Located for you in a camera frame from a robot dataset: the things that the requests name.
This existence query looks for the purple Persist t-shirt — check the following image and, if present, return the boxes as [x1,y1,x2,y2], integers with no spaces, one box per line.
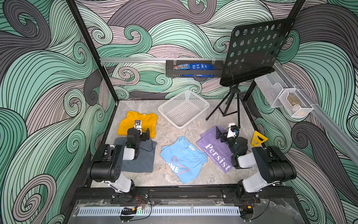
[196,126,233,174]

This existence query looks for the yellow t-shirt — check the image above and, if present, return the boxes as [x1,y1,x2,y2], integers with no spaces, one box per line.
[117,111,158,139]

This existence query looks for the grey-blue t-shirt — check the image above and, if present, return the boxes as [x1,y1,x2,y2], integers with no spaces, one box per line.
[121,137,157,173]

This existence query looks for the light blue t-shirt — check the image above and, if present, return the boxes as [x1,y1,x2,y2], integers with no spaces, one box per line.
[160,136,208,184]

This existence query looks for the white plastic basket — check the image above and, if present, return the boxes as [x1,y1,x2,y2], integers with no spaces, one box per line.
[158,90,210,129]

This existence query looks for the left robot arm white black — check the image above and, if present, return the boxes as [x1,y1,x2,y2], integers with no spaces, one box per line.
[87,127,151,194]

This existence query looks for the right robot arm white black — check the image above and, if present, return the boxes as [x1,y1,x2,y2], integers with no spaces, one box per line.
[216,126,297,196]

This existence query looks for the yellow triangular plastic piece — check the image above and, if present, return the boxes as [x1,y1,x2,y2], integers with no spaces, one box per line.
[251,131,268,147]

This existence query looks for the blue M&M candy bag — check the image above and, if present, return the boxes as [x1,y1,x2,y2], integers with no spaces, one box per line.
[173,63,214,71]

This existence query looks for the black perforated music stand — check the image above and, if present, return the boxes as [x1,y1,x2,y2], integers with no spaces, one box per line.
[214,18,295,117]

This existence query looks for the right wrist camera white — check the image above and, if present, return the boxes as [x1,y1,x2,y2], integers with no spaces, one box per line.
[227,123,240,139]

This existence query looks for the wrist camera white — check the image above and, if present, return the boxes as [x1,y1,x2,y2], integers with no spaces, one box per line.
[227,123,240,139]
[134,120,142,130]

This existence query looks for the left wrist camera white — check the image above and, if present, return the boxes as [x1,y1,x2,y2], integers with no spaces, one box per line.
[134,120,142,130]

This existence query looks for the black wall shelf tray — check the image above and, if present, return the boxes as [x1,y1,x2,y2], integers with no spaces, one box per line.
[166,60,224,78]

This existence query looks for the clear acrylic wall bin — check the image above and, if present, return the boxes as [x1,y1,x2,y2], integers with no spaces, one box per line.
[255,72,313,119]

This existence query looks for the aluminium rail back wall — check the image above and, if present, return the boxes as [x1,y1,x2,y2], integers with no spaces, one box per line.
[100,57,225,63]

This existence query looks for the white slotted cable duct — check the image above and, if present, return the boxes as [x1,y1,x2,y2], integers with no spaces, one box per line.
[77,206,241,217]

